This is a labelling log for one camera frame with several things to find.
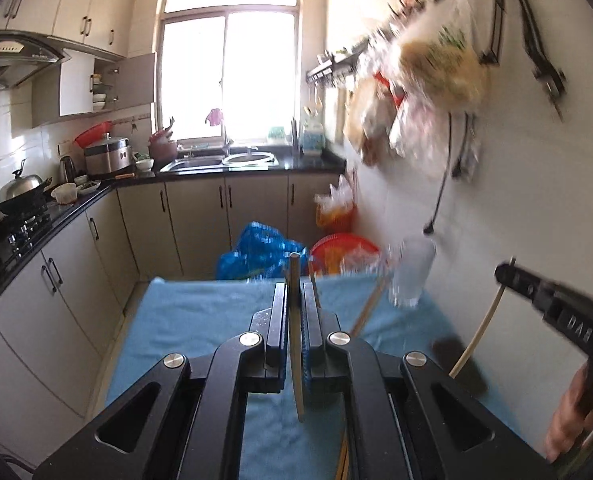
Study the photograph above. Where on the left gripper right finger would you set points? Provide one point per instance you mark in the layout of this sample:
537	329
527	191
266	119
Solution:
406	418

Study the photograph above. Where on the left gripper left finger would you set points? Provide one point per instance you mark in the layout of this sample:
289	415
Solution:
184	418

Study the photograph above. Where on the wooden chopstick two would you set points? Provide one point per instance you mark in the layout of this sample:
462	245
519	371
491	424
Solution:
479	333

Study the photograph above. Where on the wooden chopstick four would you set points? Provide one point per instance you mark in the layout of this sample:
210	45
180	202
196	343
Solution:
370	304

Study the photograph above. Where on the wooden chopstick three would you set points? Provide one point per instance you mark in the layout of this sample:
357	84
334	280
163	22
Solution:
312	274

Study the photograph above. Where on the wooden chopstick one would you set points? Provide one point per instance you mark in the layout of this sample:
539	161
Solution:
295	338

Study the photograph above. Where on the kitchen window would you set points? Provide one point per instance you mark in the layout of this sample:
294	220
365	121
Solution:
233	61

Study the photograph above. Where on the person right hand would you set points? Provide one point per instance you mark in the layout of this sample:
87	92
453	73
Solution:
568	422

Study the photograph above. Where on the blue table cloth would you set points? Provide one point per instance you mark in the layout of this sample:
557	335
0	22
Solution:
194	318

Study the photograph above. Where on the clear glass mug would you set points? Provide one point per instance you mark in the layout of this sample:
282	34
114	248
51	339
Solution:
409	264

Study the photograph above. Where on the red plastic basin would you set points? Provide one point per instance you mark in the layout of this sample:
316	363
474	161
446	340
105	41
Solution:
343	253

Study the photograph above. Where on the blue plastic bag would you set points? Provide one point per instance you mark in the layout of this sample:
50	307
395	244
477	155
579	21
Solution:
261	252

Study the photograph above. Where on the orange trash bin with bag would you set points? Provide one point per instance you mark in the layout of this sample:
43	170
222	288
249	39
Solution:
334	212

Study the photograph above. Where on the silver rice cooker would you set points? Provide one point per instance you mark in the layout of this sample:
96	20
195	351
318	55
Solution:
110	155

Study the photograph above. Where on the black wok with lid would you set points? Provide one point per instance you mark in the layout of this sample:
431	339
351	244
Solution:
25	193

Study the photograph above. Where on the sink faucet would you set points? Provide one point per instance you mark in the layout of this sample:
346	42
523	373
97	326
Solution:
227	141

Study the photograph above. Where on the detergent bottle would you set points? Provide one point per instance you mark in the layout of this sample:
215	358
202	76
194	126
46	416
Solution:
312	137

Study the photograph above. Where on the white pink plastic bags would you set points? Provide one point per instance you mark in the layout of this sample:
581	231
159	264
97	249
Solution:
383	119

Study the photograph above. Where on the yellow printed plastic bag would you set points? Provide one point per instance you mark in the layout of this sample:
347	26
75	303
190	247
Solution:
438	60

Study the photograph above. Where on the range hood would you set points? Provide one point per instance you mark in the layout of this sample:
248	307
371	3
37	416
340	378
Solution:
25	57

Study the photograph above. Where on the wall hook rail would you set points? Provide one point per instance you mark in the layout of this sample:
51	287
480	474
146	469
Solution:
337	64

